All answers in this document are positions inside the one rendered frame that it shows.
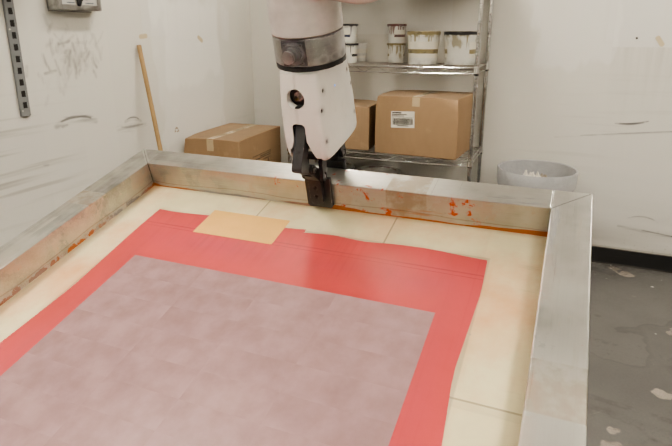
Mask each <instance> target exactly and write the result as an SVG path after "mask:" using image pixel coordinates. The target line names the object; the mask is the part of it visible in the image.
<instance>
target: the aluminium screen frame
mask: <svg viewBox="0 0 672 446"><path fill-rule="evenodd" d="M291 168H292V164H289V163H279V162H269V161H259V160H249V159H239V158H229V157H219V156H209V155H200V154H190V153H180V152H170V151H160V150H150V149H143V150H141V151H140V152H138V153H137V154H135V155H134V156H133V157H131V158H130V159H128V160H127V161H125V162H124V163H122V164H121V165H119V166H118V167H116V168H115V169H113V170H112V171H111V172H109V173H108V174H106V175H105V176H103V177H102V178H100V179H99V180H97V181H96V182H94V183H93V184H92V185H90V186H89V187H87V188H86V189H84V190H83V191H81V192H80V193H78V194H77V195H75V196H74V197H72V198H71V199H70V200H68V201H67V202H65V203H64V204H62V205H61V206H59V207H58V208H56V209H55V210H53V211H52V212H51V213H49V214H48V215H46V216H45V217H43V218H42V219H40V220H39V221H37V222H36V223H34V224H33V225H32V226H30V227H29V228H27V229H26V230H24V231H23V232H21V233H20V234H18V235H17V236H15V237H14V238H12V239H11V240H10V241H8V242H7V243H5V244H4V245H2V246H1V247H0V306H1V305H2V304H4V303H5V302H6V301H7V300H9V299H10V298H11V297H13V296H14V295H15V294H16V293H18V292H19V291H20V290H22V289H23V288H24V287H25V286H27V285H28V284H29V283H30V282H32V281H33V280H34V279H36V278H37V277H38V276H39V275H41V274H42V273H43V272H45V271H46V270H47V269H48V268H50V267H51V266H52V265H54V264H55V263H56V262H57V261H59V260H60V259H61V258H62V257H64V256H65V255H66V254H68V253H69V252H70V251H71V250H73V249H74V248H75V247H77V246H78V245H79V244H80V243H82V242H83V241H84V240H85V239H87V238H88V237H89V236H91V235H92V234H93V233H94V232H96V231H97V230H98V229H100V228H101V227H102V226H103V225H105V224H106V223H107V222H109V221H110V220H111V219H112V218H114V217H115V216H116V215H117V214H119V213H120V212H121V211H123V210H124V209H125V208H126V207H128V206H129V205H130V204H131V203H133V202H134V201H135V200H137V199H138V198H139V197H140V196H142V195H143V194H144V193H146V192H147V191H148V190H149V189H151V188H152V187H153V186H162V187H170V188H178V189H185V190H193V191H201V192H208V193H216V194H224V195H231V196H239V197H247V198H254V199H262V200H269V201H277V202H285V203H292V204H300V205H308V206H310V205H309V204H308V199H307V192H306V186H305V179H303V178H302V175H301V174H297V173H293V172H292V170H291ZM327 177H331V183H332V191H333V199H334V206H333V207H332V208H331V209H338V210H346V211H354V212H361V213H369V214H377V215H384V216H392V217H400V218H407V219H415V220H422V221H430V222H438V223H445V224H453V225H461V226H468V227H476V228H484V229H491V230H499V231H507V232H514V233H522V234H530V235H537V236H545V237H547V241H546V248H545V256H544V263H543V270H542V277H541V284H540V292H539V299H538V306H537V313H536V321H535V328H534V335H533V342H532V350H531V357H530V364H529V371H528V379H527V386H526V393H525V400H524V407H523V415H522V422H521V429H520V436H519V444H518V446H586V436H587V399H588V362H589V324H590V287H591V249H592V212H593V195H592V194H588V193H578V192H568V191H558V190H554V191H553V190H548V189H538V188H528V187H518V186H508V185H498V184H488V183H478V182H468V181H458V180H448V179H438V178H428V177H418V176H409V175H399V174H389V173H379V172H369V171H359V170H349V169H339V168H329V167H327Z"/></svg>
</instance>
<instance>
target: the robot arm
mask: <svg viewBox="0 0 672 446"><path fill-rule="evenodd" d="M374 1H377V0H266V3H267V9H268V15H269V21H270V27H271V33H272V40H273V46H274V52H275V58H276V64H277V67H278V68H279V69H280V95H281V107H282V117H283V126H284V132H285V138H286V143H287V147H288V151H289V153H290V155H291V156H292V157H293V160H292V168H291V170H292V172H293V173H297V174H301V175H302V178H303V179H305V186H306V192H307V199H308V204H309V205H310V206H317V207H325V208H332V207H333V206H334V199H333V191H332V183H331V177H327V167H329V168H339V169H347V167H346V159H345V158H342V157H345V155H346V147H345V141H346V140H347V139H348V138H349V137H350V135H351V134H352V133H353V131H354V130H355V128H356V124H357V121H356V112H355V104H354V97H353V90H352V84H351V78H350V73H349V68H348V64H347V60H346V48H345V38H344V27H343V18H342V7H341V2H345V3H352V4H366V3H371V2H374ZM308 149H311V151H308ZM309 159H312V160H318V164H319V168H318V167H316V166H315V165H311V164H309Z"/></svg>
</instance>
